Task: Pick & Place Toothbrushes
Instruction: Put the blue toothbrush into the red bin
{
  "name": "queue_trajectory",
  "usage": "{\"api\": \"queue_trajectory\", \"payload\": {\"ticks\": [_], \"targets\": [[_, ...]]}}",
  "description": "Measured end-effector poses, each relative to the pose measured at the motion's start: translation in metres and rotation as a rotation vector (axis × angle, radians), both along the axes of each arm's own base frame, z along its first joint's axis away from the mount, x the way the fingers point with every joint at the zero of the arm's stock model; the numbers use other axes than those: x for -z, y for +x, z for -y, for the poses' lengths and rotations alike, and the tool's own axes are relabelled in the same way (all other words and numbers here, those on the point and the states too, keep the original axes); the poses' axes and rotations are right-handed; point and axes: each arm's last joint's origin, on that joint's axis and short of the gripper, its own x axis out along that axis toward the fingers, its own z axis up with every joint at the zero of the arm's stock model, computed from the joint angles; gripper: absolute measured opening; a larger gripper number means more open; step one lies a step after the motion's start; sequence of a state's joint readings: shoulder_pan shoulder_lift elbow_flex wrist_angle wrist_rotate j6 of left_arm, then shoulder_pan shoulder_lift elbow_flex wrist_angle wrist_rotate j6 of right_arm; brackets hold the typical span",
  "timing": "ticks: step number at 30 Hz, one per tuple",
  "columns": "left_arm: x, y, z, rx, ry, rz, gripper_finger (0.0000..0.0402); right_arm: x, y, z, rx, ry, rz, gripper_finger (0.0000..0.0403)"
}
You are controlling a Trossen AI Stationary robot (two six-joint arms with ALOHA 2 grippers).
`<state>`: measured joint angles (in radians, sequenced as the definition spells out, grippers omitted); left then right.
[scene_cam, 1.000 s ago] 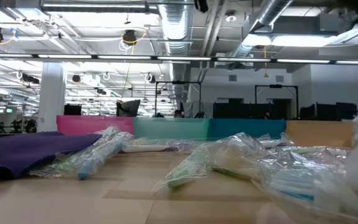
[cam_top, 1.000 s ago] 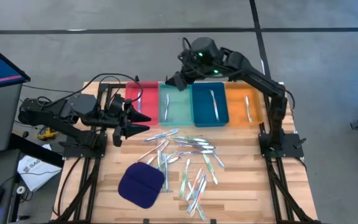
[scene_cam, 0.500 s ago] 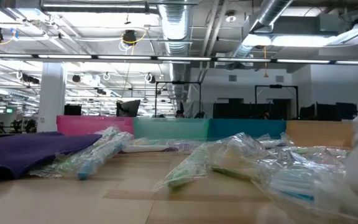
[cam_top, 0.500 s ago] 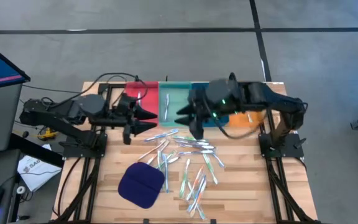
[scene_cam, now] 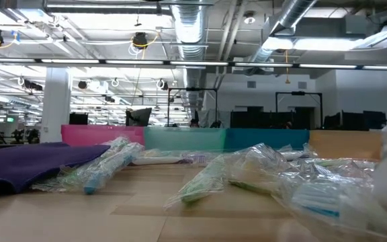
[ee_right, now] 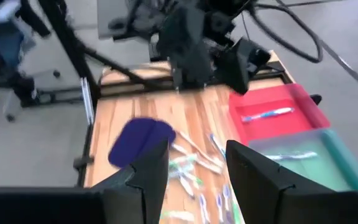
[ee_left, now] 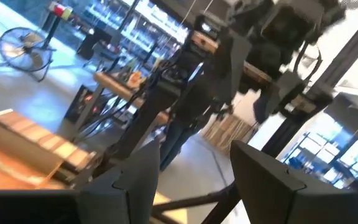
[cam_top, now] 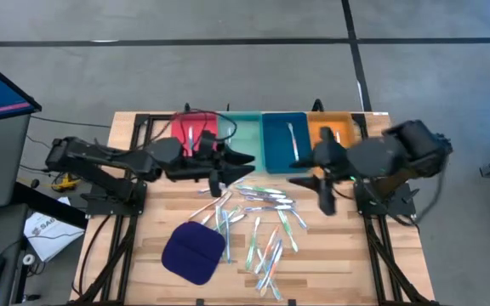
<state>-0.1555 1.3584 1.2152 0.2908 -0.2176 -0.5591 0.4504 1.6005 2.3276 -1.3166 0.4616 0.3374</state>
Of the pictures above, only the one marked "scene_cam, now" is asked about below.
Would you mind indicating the person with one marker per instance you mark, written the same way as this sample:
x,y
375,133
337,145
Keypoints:
x,y
194,123
287,125

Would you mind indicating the teal plastic bin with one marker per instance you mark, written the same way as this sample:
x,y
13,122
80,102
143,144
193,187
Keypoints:
x,y
183,138

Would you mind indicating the grey monitor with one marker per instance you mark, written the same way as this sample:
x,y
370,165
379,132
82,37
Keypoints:
x,y
141,116

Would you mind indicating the long ceiling light strip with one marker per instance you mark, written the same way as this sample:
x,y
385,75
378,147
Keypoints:
x,y
197,62

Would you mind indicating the blue plastic bin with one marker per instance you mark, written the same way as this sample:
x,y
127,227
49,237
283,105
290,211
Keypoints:
x,y
264,138

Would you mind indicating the pink plastic bin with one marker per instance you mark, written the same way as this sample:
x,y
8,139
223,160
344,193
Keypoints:
x,y
92,134

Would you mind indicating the black box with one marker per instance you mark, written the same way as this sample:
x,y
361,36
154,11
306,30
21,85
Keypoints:
x,y
78,118

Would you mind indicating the blue toothbrush in clear wrapper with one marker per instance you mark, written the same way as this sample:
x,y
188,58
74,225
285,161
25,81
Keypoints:
x,y
317,205
91,188

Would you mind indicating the white building pillar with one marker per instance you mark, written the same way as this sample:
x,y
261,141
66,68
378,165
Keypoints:
x,y
55,101

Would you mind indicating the orange plastic bin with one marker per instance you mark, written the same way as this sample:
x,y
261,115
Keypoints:
x,y
344,144

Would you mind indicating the purple folded cloth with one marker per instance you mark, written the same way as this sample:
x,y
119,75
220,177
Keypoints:
x,y
29,164

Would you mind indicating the green exit sign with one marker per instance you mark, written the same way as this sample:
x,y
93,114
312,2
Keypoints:
x,y
10,119

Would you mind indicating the black gantry frame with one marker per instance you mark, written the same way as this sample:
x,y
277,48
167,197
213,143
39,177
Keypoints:
x,y
297,93
193,89

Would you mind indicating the silver air duct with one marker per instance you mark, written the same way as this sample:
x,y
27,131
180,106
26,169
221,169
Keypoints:
x,y
189,27
297,10

